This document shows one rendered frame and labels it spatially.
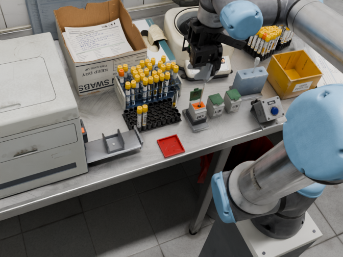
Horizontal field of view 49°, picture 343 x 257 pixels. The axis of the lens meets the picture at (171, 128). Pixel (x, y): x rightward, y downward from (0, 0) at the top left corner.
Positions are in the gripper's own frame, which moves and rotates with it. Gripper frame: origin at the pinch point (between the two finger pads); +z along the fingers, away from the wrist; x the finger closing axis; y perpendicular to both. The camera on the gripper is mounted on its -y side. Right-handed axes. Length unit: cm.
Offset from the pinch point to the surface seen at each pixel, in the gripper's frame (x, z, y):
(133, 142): 3.8, 16.6, 23.0
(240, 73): -6.7, 10.6, -18.2
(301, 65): -7.7, 15.7, -46.7
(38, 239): -17, 108, 63
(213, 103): -0.1, 13.9, -5.5
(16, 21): -57, 13, 45
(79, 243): -8, 108, 45
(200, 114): 1.9, 14.7, 0.2
